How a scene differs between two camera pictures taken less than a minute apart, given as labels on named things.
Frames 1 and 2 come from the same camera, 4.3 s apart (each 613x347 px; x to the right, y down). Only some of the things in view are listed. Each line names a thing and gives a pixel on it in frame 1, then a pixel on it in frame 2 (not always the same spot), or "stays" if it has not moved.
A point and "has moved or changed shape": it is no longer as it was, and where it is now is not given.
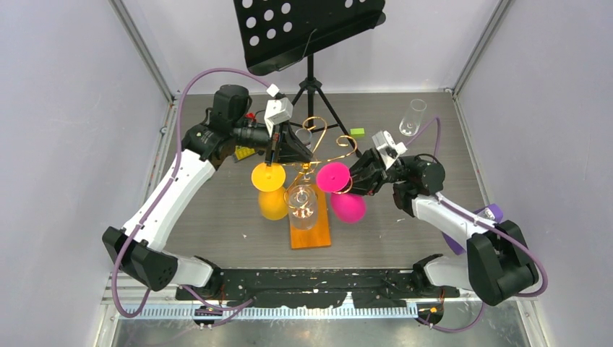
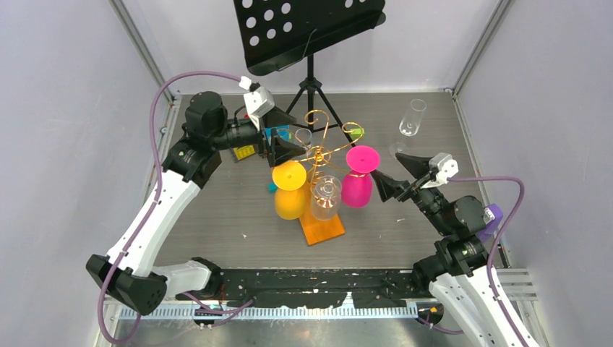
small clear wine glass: [304, 136] stays
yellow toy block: [242, 152] stays
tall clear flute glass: [410, 125] stays
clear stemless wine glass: [302, 201] -> [326, 197]
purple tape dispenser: [492, 212] stays
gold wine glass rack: [307, 199] has moved or changed shape
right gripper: [368, 175] -> [387, 186]
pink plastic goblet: [333, 178] has moved or changed shape
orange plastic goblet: [272, 199] -> [288, 179]
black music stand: [276, 34] stays
